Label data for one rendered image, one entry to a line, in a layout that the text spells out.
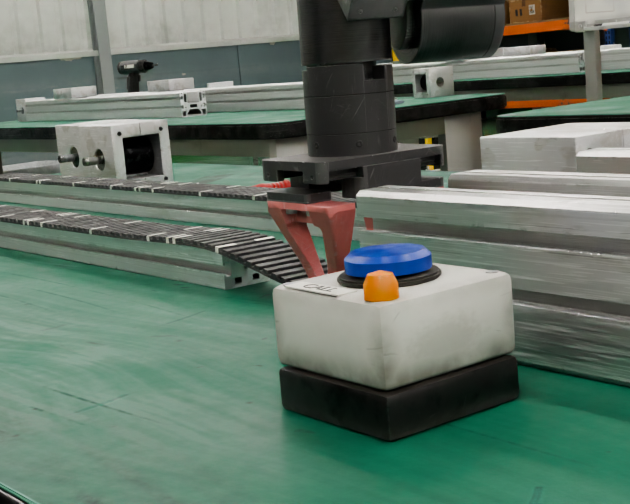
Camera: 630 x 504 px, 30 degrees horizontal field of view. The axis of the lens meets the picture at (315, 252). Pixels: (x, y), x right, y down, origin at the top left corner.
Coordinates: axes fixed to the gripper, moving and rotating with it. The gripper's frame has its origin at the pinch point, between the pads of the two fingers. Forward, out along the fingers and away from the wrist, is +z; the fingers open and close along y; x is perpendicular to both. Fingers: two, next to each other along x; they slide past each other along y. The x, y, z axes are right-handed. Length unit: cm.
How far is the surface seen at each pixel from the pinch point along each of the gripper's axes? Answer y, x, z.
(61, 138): 30, 107, -6
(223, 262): -1.6, 14.0, -0.9
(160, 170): 36, 88, -1
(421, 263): -12.6, -19.9, -5.9
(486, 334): -10.8, -22.0, -2.6
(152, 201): 17, 58, -1
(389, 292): -16.0, -21.6, -5.4
